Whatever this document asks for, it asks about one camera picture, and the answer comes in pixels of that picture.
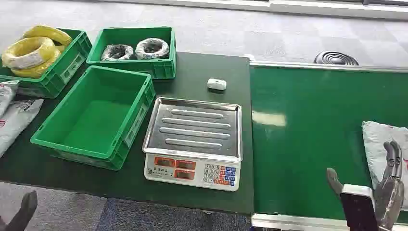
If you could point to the small white plastic device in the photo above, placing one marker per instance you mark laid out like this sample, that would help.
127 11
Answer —
216 84

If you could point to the black round floor grille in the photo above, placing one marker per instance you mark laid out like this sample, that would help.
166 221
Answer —
335 58

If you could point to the grey plastic parcel bag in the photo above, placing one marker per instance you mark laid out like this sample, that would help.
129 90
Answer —
5 94

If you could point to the green crate with black coils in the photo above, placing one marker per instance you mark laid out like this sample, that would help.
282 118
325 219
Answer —
159 68

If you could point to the pale grey parcel bag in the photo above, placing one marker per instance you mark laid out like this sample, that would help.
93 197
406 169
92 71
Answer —
374 150

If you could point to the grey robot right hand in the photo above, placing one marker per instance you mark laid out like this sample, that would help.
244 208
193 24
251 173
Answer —
389 197

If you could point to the green crate with yellow coils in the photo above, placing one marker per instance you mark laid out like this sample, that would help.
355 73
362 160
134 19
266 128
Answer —
60 73

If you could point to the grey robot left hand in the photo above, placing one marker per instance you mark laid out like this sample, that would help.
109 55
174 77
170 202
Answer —
23 213

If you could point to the grey parcel bag red print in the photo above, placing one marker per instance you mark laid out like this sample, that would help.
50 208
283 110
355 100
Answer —
16 122

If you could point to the electronic scale with steel tray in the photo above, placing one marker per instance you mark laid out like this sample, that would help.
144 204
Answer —
194 130

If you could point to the empty green plastic crate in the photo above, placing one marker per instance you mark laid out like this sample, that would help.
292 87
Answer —
95 127

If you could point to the silver conveyor frame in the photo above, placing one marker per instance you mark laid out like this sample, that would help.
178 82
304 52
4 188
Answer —
318 66

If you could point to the green conveyor belt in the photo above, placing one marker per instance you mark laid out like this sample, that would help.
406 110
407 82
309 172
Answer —
306 143

